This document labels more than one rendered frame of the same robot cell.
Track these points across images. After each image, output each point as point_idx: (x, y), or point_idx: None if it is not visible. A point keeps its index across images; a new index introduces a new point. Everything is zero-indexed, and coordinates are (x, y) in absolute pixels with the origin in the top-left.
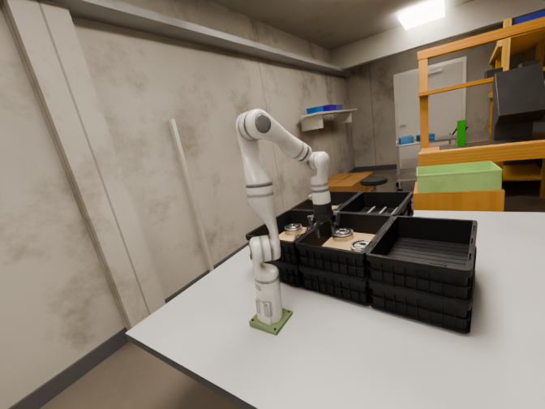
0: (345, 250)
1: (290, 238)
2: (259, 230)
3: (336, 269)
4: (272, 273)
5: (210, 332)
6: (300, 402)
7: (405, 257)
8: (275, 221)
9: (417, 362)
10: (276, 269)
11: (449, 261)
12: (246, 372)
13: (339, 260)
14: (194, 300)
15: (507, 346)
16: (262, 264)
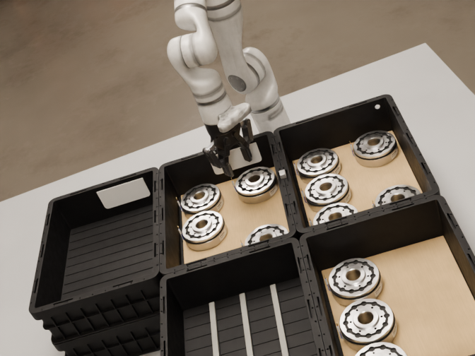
0: (186, 159)
1: (371, 190)
2: (395, 119)
3: (215, 180)
4: (246, 96)
5: (332, 104)
6: (195, 140)
7: (141, 256)
8: (218, 49)
9: None
10: (250, 103)
11: (85, 277)
12: (253, 120)
13: (203, 169)
14: (420, 96)
15: None
16: (259, 84)
